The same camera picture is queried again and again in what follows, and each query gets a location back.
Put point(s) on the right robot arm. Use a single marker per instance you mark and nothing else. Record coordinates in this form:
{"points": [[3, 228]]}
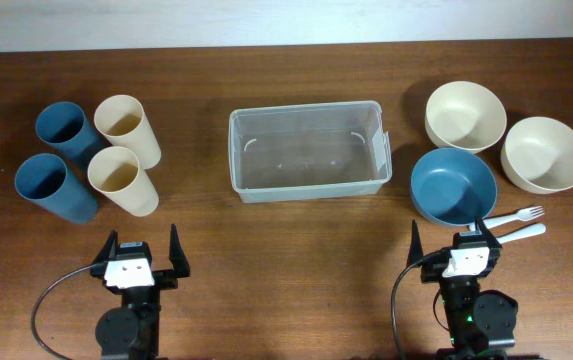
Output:
{"points": [[480, 323]]}

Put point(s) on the cream cup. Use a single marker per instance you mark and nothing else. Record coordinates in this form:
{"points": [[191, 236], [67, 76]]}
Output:
{"points": [[122, 120], [116, 173]]}

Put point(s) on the white plastic fork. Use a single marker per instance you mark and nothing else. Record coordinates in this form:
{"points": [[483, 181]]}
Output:
{"points": [[524, 215]]}

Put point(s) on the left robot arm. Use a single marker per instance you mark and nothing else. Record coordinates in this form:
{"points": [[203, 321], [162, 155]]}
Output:
{"points": [[131, 330]]}

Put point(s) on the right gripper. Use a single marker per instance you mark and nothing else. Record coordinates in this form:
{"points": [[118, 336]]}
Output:
{"points": [[434, 268]]}

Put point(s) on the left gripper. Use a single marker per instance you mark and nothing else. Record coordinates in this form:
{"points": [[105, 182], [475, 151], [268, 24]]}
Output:
{"points": [[168, 279]]}

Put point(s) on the blue cup front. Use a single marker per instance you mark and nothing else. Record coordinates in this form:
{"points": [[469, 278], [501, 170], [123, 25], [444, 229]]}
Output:
{"points": [[45, 180]]}

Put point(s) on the blue cup rear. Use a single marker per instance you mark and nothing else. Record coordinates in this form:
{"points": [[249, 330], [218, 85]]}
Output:
{"points": [[65, 127]]}

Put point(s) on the blue cup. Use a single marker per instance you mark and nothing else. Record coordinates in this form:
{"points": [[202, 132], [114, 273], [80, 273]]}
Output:
{"points": [[45, 180], [65, 127]]}

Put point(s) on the cream cup rear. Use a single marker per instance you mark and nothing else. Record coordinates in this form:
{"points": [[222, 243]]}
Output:
{"points": [[122, 120]]}

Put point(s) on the cream bowl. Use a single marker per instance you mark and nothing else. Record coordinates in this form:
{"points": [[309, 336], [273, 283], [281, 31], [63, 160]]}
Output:
{"points": [[537, 155], [465, 115]]}

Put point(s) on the cream cup front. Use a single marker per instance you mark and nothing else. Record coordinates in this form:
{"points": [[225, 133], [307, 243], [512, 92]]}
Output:
{"points": [[116, 173]]}

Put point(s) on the clear plastic container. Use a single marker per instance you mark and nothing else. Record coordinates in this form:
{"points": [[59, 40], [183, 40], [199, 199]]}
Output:
{"points": [[310, 151]]}

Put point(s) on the blue bowl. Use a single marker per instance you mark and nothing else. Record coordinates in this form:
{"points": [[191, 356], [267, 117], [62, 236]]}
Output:
{"points": [[452, 187]]}

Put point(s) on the white plastic spoon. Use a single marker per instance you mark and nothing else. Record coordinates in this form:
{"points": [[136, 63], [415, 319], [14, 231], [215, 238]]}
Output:
{"points": [[526, 232]]}

